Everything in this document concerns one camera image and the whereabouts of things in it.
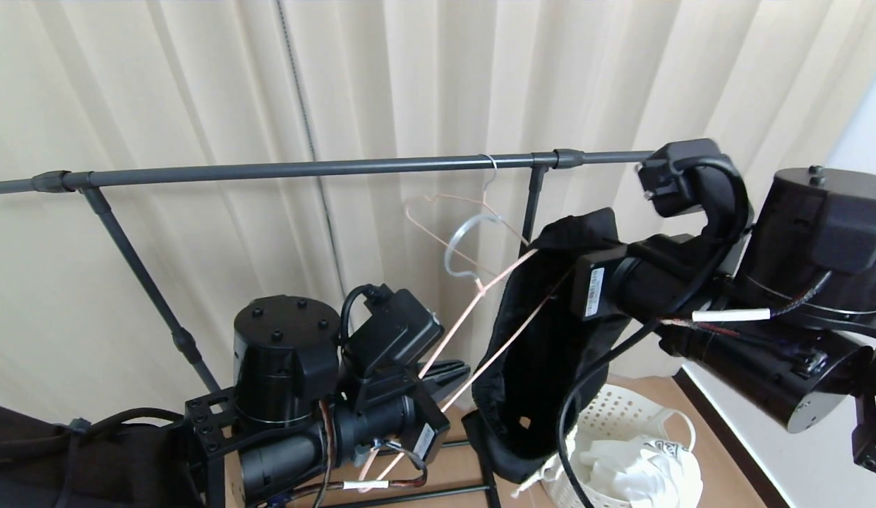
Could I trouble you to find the pink clothes hanger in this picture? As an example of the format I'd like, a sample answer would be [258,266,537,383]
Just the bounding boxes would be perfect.
[404,154,532,279]
[356,214,576,492]

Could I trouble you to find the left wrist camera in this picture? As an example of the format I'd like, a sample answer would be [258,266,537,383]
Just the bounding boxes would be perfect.
[337,284,445,396]

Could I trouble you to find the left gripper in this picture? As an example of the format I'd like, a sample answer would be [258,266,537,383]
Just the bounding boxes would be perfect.
[240,394,451,505]

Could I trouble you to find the beige curtain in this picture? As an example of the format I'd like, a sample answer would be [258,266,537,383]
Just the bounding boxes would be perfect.
[0,0,876,424]

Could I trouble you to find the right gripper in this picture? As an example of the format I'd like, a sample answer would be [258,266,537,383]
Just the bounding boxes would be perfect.
[570,233,754,324]

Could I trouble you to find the black clothes rack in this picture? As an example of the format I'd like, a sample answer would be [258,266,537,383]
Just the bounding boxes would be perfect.
[0,148,654,508]

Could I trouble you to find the white printed garment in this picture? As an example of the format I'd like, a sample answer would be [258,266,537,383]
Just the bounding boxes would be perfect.
[579,434,703,505]

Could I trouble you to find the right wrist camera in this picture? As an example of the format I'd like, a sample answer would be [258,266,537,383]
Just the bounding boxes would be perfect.
[635,139,735,241]

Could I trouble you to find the white laundry basket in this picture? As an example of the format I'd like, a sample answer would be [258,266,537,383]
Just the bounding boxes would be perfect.
[540,383,698,508]

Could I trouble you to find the black shorts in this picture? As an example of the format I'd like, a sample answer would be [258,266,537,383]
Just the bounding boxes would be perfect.
[462,207,625,498]

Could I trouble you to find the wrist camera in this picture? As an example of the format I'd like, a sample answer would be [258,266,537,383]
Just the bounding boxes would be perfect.
[635,139,735,241]
[337,284,445,396]

